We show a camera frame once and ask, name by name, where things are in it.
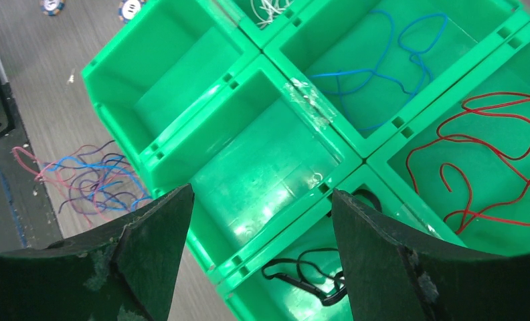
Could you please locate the black cable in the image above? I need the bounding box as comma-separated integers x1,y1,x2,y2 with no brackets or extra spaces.
261,189,383,308

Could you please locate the green plastic bin tray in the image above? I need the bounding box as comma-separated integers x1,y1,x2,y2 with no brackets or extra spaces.
82,1,530,320

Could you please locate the white cable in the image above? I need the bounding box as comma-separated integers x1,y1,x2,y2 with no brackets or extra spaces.
249,0,294,25

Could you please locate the poker chip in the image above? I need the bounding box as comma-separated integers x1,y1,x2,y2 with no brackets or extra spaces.
118,0,147,23
39,0,66,17

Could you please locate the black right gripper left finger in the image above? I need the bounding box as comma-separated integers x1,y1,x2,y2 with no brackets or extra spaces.
0,185,195,320

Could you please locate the coloured cable bundle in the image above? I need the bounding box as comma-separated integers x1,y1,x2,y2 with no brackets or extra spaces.
11,140,153,227

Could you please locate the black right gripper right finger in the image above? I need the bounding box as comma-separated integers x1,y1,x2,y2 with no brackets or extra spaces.
331,190,530,320

